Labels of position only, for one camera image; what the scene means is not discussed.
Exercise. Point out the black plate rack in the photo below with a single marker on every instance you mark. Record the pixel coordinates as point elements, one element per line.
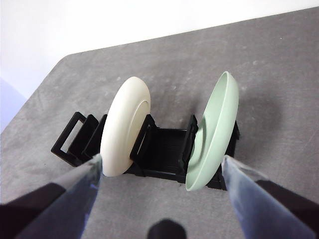
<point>167,149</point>

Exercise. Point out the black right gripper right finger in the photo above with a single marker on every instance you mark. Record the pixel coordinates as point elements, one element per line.
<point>269,211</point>

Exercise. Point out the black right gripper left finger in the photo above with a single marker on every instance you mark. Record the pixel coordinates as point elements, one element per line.
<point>62,209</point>

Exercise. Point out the white plate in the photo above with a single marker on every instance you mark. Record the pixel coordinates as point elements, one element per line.
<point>119,129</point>

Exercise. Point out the green plate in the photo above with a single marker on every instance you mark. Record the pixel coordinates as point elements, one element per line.
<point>216,134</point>

